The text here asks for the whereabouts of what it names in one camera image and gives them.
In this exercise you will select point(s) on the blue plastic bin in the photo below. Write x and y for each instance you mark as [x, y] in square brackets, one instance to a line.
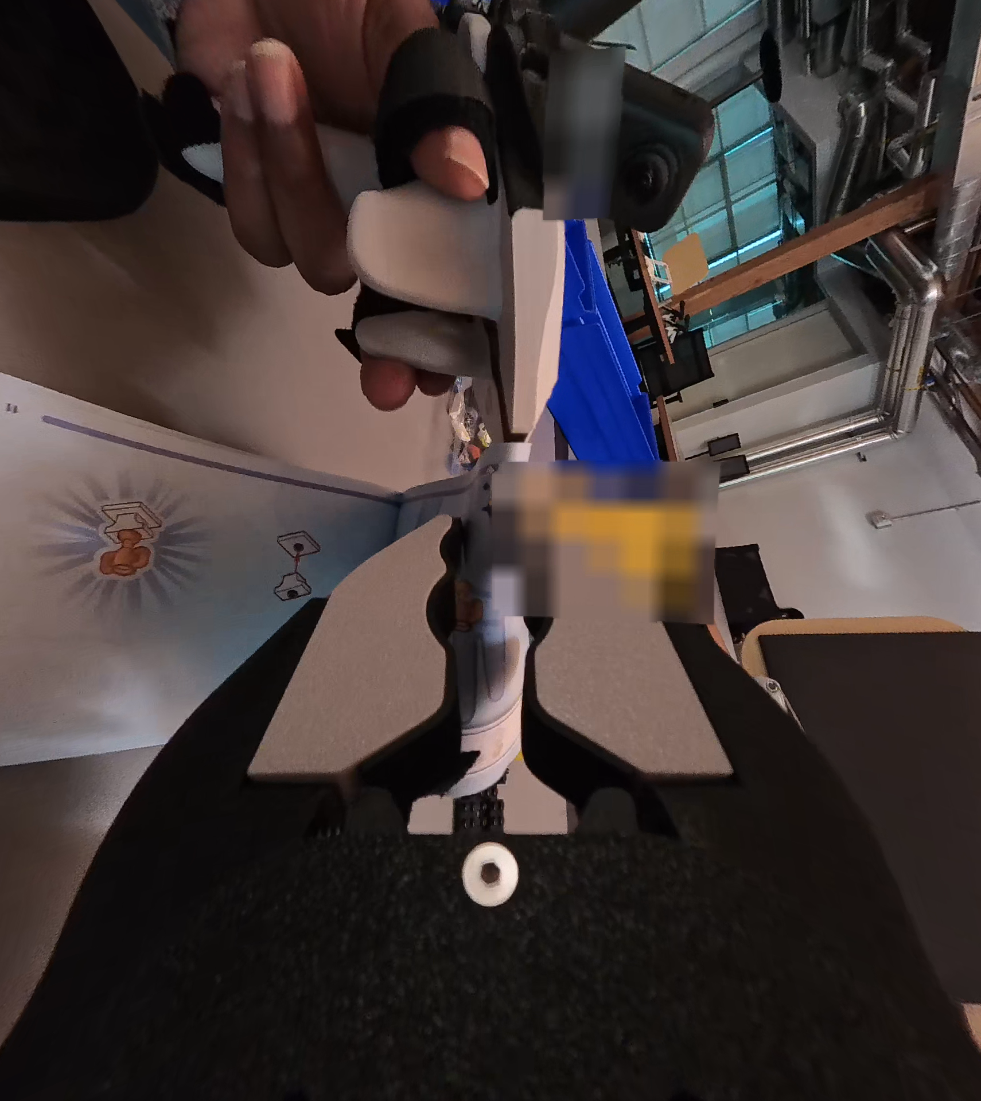
[603, 362]

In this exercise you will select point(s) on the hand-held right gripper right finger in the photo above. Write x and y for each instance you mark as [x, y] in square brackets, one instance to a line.
[646, 706]

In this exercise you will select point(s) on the lego instruction booklet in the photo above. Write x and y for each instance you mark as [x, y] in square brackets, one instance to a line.
[112, 654]

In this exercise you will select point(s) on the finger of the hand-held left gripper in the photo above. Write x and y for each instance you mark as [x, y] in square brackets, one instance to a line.
[534, 310]

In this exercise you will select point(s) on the person's left hand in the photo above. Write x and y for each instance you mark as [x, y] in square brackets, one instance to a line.
[284, 104]

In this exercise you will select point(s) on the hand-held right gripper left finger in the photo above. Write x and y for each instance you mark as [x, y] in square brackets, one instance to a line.
[345, 688]

